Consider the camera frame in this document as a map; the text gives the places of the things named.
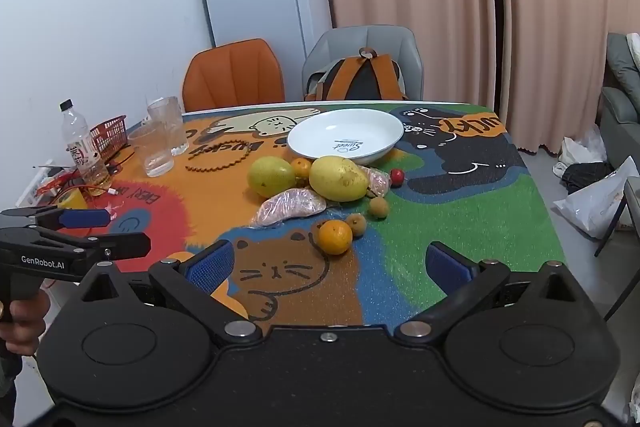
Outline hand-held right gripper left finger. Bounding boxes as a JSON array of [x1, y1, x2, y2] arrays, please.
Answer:
[[75, 239, 263, 348]]

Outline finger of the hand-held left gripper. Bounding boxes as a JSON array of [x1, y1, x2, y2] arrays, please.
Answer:
[[37, 229, 152, 262], [0, 206, 112, 231]]

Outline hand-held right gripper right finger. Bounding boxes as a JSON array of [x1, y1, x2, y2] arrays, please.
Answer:
[[395, 241, 586, 348]]

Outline yellow-green pear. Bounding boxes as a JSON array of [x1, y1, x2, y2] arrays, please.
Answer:
[[247, 156, 297, 198]]

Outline plastic-wrapped bun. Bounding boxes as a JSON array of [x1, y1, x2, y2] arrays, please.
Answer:
[[357, 166, 392, 198]]

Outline round orange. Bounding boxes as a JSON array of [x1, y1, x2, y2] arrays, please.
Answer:
[[318, 220, 353, 256]]

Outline yellow pear with brown patch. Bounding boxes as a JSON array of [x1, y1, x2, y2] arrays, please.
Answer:
[[309, 155, 370, 202]]

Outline white plate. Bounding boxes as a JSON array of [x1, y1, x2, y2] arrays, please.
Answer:
[[287, 109, 405, 166]]

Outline person's left hand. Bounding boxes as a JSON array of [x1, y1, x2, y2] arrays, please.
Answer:
[[0, 289, 52, 358]]

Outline yellow flat item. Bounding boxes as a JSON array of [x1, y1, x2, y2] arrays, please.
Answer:
[[57, 189, 88, 210]]

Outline clear plastic bottle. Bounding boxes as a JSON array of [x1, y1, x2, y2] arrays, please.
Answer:
[[59, 99, 112, 188]]

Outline red plastic basket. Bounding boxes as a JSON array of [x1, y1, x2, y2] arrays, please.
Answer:
[[90, 115, 128, 160]]

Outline short clear glass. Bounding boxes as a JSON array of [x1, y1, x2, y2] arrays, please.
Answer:
[[127, 122, 176, 178]]

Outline tall clear glass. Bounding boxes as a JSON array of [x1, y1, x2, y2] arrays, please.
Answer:
[[146, 96, 190, 156]]

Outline large white plastic bag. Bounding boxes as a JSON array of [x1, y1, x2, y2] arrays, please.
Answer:
[[552, 155, 640, 240]]

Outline black bag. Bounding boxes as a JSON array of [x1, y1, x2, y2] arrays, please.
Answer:
[[562, 162, 613, 195]]

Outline orange chair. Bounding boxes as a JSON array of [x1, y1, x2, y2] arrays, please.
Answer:
[[182, 38, 286, 112]]

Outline grey seat with black legs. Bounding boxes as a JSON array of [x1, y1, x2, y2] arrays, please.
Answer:
[[595, 177, 640, 323]]

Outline orange and black backpack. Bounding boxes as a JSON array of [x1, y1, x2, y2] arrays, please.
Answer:
[[305, 48, 408, 102]]

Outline grey chair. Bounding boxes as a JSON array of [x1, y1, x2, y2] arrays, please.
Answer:
[[301, 25, 425, 102]]

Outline grey sofa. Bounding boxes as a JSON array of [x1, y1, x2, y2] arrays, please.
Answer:
[[597, 32, 640, 168]]

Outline red and black wires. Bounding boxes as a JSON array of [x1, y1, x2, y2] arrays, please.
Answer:
[[32, 147, 136, 198]]

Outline brown bead chain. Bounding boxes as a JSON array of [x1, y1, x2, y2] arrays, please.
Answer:
[[185, 138, 256, 172]]

